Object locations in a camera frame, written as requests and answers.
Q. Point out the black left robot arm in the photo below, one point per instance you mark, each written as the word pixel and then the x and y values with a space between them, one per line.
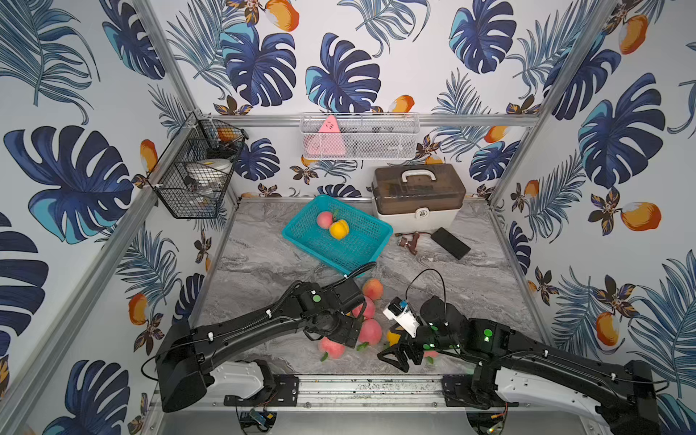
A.
pixel 188 356

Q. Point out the clear wall shelf tray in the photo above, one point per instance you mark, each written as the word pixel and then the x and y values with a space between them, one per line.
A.
pixel 369 136

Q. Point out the black wire wall basket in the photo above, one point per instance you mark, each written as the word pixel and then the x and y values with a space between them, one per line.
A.
pixel 192 178

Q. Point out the pink triangle card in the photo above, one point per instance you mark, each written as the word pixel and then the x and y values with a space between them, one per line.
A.
pixel 328 142

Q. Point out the yellow red peach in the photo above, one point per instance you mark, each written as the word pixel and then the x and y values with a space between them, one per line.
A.
pixel 340 229

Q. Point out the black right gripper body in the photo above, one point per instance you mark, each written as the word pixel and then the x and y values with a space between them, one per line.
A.
pixel 432 343

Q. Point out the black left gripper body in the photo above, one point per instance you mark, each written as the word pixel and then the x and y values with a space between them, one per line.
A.
pixel 352 329

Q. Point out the black phone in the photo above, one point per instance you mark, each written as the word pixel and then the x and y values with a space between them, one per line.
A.
pixel 450 243

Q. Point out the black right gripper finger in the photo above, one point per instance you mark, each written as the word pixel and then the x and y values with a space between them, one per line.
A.
pixel 405 359
pixel 388 355

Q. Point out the teal plastic basket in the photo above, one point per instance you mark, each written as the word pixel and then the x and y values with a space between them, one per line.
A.
pixel 367 239

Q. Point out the yellow peach front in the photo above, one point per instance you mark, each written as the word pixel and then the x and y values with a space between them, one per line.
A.
pixel 394 335

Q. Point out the brown lidded storage box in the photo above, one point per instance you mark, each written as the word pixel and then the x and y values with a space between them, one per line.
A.
pixel 417 197

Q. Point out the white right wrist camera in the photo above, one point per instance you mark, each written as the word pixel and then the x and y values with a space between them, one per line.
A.
pixel 399 311

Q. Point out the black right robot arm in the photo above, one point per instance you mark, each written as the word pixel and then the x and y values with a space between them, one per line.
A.
pixel 512 369

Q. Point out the orange pink peach back middle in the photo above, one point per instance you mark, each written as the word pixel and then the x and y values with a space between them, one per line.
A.
pixel 373 289

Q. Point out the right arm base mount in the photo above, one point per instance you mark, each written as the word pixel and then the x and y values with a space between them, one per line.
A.
pixel 471 391

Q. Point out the aluminium front rail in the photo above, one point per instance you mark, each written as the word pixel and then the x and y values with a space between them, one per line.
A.
pixel 409 393

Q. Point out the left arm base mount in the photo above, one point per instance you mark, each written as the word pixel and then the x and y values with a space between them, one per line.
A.
pixel 281 391

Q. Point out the small brown tool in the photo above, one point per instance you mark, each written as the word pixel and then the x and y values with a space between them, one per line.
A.
pixel 409 241

